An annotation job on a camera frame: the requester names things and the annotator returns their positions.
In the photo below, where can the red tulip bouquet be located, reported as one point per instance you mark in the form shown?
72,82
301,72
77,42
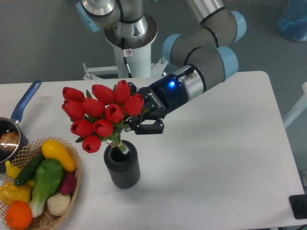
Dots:
99,114

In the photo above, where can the yellow bell pepper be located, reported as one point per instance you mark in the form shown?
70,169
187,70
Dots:
10,193

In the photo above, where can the blue handled saucepan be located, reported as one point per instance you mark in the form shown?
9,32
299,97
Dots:
12,124

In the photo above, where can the white frame at right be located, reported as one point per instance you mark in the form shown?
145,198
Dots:
297,109

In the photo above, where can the yellow banana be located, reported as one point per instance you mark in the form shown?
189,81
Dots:
13,171

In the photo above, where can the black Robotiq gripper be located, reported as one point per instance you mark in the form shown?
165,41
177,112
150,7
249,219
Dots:
160,98

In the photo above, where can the dark grey ribbed vase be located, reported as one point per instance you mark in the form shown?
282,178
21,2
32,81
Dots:
123,168

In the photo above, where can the brown bread roll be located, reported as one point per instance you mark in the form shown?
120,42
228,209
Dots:
9,141

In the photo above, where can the blue translucent container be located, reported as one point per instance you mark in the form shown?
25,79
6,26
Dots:
293,21

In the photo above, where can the white garlic bulb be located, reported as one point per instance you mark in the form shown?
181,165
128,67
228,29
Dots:
58,204

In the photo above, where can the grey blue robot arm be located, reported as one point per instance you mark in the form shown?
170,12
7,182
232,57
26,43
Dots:
202,60

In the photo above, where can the green bok choy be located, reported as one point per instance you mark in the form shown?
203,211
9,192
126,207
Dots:
46,181

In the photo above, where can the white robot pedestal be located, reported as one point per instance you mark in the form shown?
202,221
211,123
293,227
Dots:
135,63

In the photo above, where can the black device at edge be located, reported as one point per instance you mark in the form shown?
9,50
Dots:
299,206

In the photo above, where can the purple red radish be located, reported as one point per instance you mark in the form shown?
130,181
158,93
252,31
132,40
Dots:
68,184

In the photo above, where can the orange fruit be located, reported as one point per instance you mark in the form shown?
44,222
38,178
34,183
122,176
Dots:
18,216

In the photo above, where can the woven wicker basket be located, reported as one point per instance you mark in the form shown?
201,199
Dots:
47,221

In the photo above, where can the dark green cucumber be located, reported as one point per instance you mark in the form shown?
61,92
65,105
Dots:
28,171

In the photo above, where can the yellow squash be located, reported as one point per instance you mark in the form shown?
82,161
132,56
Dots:
54,149

